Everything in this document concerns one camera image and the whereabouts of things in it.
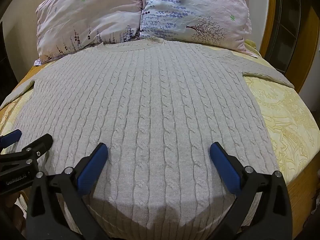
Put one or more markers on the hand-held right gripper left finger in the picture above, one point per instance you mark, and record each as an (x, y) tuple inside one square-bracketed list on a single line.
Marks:
[(93, 167)]

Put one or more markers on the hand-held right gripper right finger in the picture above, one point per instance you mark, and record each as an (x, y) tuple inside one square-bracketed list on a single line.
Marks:
[(224, 168)]

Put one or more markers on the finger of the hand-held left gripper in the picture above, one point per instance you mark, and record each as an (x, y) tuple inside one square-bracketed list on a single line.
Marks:
[(37, 145), (10, 138)]

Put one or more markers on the yellow patterned bedspread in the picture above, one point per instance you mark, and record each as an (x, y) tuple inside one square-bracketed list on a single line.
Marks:
[(285, 120)]

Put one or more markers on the pink floral pillow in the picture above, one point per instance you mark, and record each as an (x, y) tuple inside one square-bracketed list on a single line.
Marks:
[(87, 15)]

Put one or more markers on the tree print floral pillow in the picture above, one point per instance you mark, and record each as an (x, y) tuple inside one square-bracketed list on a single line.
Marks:
[(195, 7)]

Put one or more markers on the wooden bed frame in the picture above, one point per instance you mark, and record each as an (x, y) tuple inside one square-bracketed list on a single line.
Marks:
[(308, 50)]

